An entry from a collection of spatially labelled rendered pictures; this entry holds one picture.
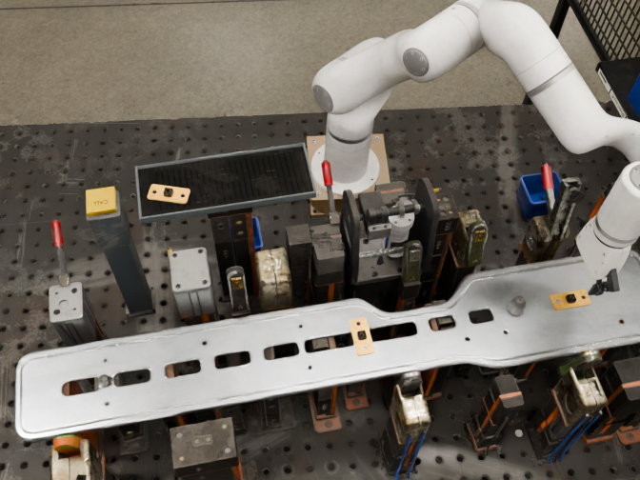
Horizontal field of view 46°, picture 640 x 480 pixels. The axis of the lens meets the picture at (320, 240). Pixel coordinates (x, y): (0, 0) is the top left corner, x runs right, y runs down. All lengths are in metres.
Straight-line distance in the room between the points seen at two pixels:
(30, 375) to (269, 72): 2.14
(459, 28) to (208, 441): 0.90
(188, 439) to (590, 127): 0.92
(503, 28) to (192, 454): 0.95
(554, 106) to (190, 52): 2.45
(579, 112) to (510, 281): 0.50
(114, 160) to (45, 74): 1.39
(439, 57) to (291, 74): 2.07
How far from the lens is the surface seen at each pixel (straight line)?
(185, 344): 1.61
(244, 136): 2.29
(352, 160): 1.99
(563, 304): 1.72
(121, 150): 2.31
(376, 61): 1.65
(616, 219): 1.42
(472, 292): 1.68
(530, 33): 1.35
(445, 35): 1.44
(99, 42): 3.71
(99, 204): 1.63
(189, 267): 1.56
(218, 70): 3.49
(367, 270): 1.72
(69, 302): 1.64
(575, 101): 1.36
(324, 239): 1.62
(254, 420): 1.84
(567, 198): 1.67
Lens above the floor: 2.44
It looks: 57 degrees down
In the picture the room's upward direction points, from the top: 2 degrees clockwise
